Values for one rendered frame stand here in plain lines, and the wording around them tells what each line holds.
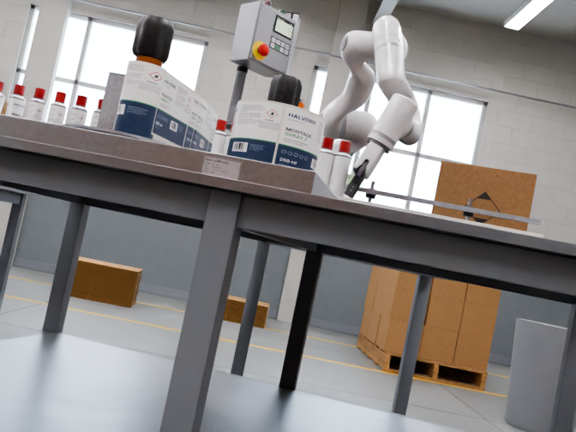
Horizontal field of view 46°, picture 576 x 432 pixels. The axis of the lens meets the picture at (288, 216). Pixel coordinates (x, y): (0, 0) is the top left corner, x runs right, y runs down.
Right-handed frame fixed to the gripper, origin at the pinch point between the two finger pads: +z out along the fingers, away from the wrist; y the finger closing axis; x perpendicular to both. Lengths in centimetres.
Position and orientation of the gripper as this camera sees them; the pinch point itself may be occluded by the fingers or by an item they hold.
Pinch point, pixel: (351, 190)
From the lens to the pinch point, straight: 205.7
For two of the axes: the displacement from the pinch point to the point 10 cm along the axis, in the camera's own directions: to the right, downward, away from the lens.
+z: -5.2, 8.6, 0.1
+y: -1.6, -0.9, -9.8
